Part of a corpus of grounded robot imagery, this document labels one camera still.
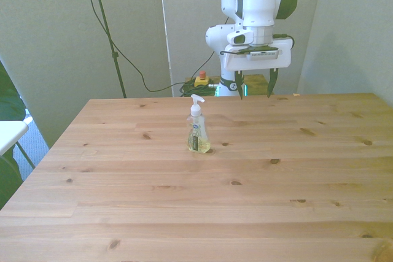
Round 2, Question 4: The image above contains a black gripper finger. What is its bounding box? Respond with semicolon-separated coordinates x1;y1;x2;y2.
234;70;246;101
266;67;279;99

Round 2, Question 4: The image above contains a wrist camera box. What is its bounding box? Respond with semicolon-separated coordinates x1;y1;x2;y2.
246;50;280;60

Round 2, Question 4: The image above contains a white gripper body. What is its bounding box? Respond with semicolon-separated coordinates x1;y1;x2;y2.
223;37;292;71

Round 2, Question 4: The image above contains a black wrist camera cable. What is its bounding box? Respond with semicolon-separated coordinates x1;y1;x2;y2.
272;33;296;51

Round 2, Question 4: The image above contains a yellow emergency stop button box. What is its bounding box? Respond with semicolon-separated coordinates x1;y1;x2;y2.
194;71;211;88

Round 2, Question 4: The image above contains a dark camera tripod stand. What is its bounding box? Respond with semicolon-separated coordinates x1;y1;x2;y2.
87;0;128;99

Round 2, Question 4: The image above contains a thin black hanging cable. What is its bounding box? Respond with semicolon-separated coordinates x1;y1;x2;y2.
76;0;216;93

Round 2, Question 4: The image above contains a coiled dark cable bundle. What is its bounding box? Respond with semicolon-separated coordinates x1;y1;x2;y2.
179;80;220;98

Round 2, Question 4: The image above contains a white chair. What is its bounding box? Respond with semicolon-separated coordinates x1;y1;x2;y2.
0;115;36;170

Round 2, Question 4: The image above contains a clear yellow sanitizer pump bottle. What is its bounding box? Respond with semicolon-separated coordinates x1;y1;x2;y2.
185;93;212;154

